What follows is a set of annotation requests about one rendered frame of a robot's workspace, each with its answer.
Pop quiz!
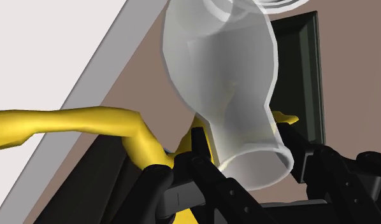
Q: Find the dark framed wall picture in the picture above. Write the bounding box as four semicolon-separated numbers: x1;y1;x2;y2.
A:
269;10;327;146

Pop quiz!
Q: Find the clear glass vase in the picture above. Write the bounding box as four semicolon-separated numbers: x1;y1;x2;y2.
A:
161;0;310;192

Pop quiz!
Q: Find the yellow figure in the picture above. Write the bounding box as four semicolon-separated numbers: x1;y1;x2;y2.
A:
0;106;300;224

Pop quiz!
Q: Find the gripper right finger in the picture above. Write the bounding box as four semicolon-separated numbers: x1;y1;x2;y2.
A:
277;122;381;224

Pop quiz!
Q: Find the black boxy furniture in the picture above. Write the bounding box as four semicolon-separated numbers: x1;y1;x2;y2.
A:
33;134;148;224

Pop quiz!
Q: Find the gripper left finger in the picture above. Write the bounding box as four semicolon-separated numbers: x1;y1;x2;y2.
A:
114;126;279;224

